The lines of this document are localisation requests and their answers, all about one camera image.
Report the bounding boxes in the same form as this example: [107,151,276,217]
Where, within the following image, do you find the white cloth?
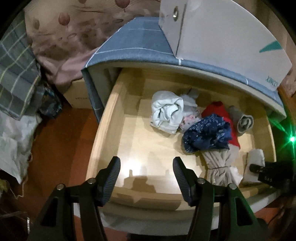
[242,149,265,185]

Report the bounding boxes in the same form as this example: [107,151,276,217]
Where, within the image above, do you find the beige garment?
[201,144,243,187]

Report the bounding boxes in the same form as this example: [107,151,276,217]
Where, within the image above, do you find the navy floral underwear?
[182,113,232,153]

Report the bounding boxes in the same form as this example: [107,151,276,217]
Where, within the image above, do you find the grey sock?
[227,105,254,136]

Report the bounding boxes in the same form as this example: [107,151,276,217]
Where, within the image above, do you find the light blue garment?
[151,91,184,135]

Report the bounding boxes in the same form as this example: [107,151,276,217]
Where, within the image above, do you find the wooden drawer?
[86,68,276,211]

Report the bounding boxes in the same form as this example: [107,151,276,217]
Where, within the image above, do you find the pink floral underwear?
[179,110,202,133]

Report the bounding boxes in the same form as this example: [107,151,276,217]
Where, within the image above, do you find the red underwear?
[201,101,240,149]

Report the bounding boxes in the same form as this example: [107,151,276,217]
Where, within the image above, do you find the white crumpled bag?
[0,112,42,184]

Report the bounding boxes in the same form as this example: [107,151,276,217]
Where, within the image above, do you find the cardboard carton under curtain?
[64,78,92,109]

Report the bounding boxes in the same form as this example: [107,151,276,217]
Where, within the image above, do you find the green plaid blanket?
[1,11,45,120]

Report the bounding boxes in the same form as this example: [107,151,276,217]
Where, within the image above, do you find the white cardboard box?
[159,0,292,91]

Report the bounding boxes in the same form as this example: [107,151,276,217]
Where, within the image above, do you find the blue cloth covered nightstand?
[81,17,287,122]

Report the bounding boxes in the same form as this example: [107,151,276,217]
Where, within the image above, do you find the leaf pattern curtain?
[24,0,161,93]

